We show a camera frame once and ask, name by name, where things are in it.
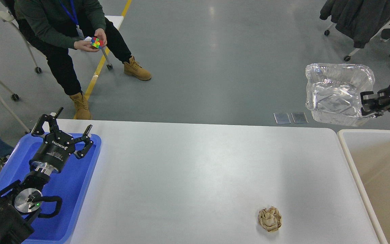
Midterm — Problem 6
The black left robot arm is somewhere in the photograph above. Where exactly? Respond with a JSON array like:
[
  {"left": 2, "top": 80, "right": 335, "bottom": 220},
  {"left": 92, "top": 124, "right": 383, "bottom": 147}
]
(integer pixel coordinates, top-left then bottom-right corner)
[{"left": 0, "top": 107, "right": 94, "bottom": 244}]

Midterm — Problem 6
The right metal floor plate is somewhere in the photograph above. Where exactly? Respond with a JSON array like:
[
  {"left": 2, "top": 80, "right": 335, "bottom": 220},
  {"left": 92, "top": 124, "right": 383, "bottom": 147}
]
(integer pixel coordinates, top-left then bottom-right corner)
[{"left": 291, "top": 112, "right": 308, "bottom": 124}]

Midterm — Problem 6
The beige plastic bin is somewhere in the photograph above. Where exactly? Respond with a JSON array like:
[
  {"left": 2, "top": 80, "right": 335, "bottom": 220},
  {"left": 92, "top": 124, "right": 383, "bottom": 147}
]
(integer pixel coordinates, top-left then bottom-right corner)
[{"left": 337, "top": 129, "right": 390, "bottom": 244}]

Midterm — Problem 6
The left metal floor plate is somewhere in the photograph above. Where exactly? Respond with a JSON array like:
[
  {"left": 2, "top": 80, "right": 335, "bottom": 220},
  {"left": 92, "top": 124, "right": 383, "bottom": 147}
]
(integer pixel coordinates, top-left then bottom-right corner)
[{"left": 273, "top": 113, "right": 291, "bottom": 124}]

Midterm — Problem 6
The blue plastic tray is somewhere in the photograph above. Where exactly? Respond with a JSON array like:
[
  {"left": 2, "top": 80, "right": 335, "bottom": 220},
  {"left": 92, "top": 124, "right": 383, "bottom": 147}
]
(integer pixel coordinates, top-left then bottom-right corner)
[{"left": 0, "top": 134, "right": 102, "bottom": 244}]

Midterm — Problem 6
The metal floor plate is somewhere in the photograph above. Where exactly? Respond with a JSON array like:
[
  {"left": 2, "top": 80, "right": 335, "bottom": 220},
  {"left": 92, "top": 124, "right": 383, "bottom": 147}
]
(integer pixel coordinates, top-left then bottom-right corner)
[
  {"left": 291, "top": 112, "right": 308, "bottom": 124},
  {"left": 273, "top": 113, "right": 291, "bottom": 124}
]

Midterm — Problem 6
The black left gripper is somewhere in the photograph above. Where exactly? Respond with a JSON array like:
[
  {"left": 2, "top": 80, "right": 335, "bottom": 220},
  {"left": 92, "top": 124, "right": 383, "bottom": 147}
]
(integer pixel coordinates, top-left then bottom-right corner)
[{"left": 29, "top": 107, "right": 94, "bottom": 174}]

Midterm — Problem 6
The seated person in green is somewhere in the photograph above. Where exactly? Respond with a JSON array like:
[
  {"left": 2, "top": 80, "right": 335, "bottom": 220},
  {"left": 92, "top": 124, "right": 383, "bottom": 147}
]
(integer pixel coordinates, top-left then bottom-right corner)
[{"left": 14, "top": 0, "right": 152, "bottom": 120}]

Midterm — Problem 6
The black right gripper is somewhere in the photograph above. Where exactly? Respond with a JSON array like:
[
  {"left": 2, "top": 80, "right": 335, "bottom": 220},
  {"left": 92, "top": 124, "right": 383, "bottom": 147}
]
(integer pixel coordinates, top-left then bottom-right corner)
[{"left": 360, "top": 88, "right": 390, "bottom": 118}]

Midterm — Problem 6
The colourful puzzle cube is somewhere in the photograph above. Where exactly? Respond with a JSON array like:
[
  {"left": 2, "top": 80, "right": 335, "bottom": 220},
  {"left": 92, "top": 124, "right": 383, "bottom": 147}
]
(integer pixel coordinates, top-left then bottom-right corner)
[{"left": 91, "top": 37, "right": 104, "bottom": 49}]

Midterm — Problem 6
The aluminium foil tray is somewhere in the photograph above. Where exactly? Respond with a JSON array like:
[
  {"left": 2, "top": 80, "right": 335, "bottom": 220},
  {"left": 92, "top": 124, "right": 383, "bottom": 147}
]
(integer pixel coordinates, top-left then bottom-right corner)
[{"left": 305, "top": 63, "right": 375, "bottom": 126}]

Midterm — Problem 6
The crumpled brown paper ball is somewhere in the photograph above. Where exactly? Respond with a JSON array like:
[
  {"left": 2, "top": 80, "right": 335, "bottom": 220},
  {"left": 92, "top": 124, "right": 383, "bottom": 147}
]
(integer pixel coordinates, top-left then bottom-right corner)
[{"left": 258, "top": 206, "right": 283, "bottom": 232}]

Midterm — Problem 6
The white chair with dark jacket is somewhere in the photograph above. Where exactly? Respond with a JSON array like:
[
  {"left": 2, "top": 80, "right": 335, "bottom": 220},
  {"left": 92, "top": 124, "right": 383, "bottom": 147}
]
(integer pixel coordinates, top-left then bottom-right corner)
[{"left": 319, "top": 0, "right": 390, "bottom": 61}]

